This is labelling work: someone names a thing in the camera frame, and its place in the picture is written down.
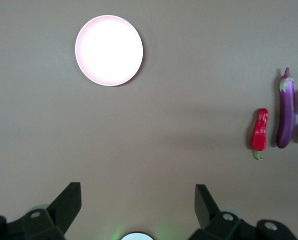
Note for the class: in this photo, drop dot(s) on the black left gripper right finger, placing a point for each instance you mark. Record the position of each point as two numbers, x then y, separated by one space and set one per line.
203 202

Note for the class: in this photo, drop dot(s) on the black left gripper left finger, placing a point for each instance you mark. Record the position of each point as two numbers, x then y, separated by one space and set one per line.
68 200

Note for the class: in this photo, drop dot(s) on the red chili pepper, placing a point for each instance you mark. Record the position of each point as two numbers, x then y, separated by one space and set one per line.
260 132

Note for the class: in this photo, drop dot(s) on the purple long eggplant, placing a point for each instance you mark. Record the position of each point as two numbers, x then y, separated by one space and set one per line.
286 112

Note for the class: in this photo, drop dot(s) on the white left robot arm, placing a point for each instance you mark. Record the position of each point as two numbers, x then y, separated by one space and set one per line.
136 237

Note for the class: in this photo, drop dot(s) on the brown tablecloth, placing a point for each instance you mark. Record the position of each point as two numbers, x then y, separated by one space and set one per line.
163 125

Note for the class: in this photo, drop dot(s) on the pink round plate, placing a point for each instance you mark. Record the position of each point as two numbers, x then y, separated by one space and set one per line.
108 50

